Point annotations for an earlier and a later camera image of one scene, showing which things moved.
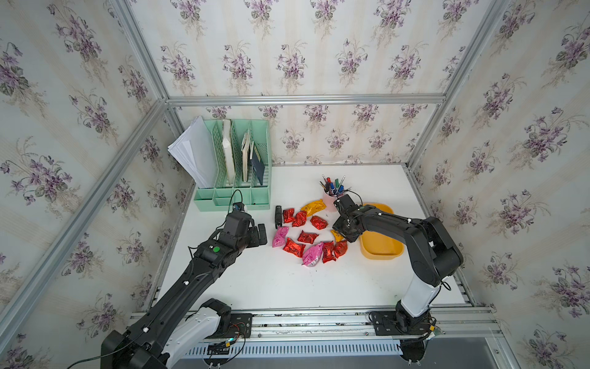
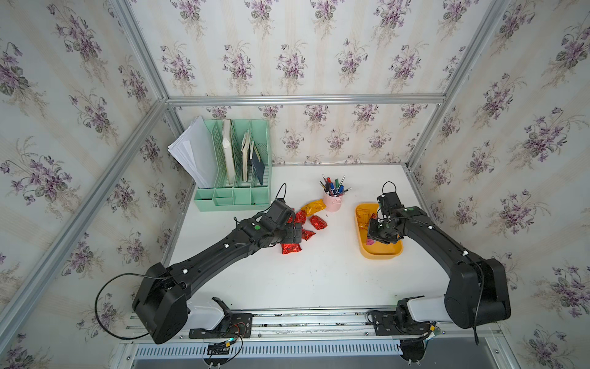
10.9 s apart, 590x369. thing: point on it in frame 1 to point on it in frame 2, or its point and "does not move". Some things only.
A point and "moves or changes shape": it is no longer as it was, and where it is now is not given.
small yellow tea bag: (338, 235) moves or changes shape
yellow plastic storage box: (375, 245) does not move
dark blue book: (257, 164) does not move
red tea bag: (319, 223) does not move
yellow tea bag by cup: (313, 207) does not move
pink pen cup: (329, 201) does not move
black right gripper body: (340, 226) to (379, 230)
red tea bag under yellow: (299, 219) does not move
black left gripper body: (251, 239) to (286, 234)
